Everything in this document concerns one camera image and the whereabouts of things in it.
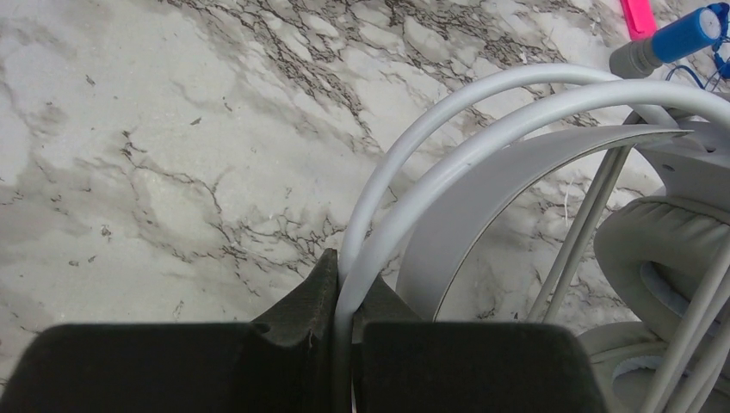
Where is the white grey over-ear headphones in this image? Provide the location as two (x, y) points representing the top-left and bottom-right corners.
(332, 64), (729, 412)

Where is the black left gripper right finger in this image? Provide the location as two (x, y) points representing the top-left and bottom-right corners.
(351, 278), (607, 412)

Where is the blue grey stamp cylinder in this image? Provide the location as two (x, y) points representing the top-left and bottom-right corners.
(609, 3), (729, 79)

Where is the pink highlighter marker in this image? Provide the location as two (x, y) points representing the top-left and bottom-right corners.
(619, 0), (658, 40)

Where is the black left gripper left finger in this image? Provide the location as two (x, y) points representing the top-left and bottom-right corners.
(1, 249), (337, 412)

